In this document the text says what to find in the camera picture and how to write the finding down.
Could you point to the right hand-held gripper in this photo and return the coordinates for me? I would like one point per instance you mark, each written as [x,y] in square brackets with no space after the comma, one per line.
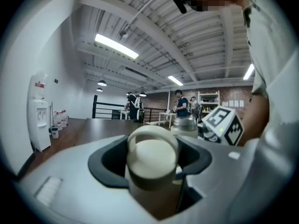
[222,122]

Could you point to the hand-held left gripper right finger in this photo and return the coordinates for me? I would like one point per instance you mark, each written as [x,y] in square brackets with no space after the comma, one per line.
[229,183]

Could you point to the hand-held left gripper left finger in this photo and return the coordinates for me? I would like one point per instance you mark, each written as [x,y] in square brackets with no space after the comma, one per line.
[77,183]

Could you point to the cream bottle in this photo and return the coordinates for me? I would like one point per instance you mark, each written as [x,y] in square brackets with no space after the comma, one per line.
[184,125]

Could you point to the white plastic cap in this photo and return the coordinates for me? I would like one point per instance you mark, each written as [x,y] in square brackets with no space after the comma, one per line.
[151,157]

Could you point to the person's right forearm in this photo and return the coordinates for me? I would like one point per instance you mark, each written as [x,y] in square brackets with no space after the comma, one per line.
[255,115]

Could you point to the white shelf rack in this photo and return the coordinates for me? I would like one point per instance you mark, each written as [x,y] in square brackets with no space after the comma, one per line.
[209,94]

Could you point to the small white bucket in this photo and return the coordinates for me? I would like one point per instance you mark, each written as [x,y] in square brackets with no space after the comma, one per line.
[55,133]

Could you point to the white table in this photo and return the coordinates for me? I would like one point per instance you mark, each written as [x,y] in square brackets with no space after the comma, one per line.
[167,114]
[123,111]

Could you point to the long ceiling light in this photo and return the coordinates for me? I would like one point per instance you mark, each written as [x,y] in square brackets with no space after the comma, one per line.
[116,46]
[248,72]
[175,80]

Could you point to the dark brown wooden table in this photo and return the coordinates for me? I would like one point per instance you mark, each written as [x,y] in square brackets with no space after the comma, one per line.
[100,127]

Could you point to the row of clear water jugs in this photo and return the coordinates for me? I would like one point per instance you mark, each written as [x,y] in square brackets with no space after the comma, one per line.
[63,120]

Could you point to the white water dispenser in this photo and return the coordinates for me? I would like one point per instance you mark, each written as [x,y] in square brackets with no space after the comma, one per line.
[39,115]

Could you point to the black metal railing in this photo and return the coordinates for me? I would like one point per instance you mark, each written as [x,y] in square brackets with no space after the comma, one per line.
[105,107]

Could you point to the black pendant lamp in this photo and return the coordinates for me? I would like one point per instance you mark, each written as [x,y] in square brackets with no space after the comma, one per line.
[142,94]
[102,83]
[99,89]

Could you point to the person's grey shirt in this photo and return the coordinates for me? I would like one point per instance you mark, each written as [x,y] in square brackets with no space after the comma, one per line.
[275,43]

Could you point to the ceiling security camera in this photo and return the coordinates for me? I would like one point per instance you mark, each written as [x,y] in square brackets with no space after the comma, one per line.
[123,33]

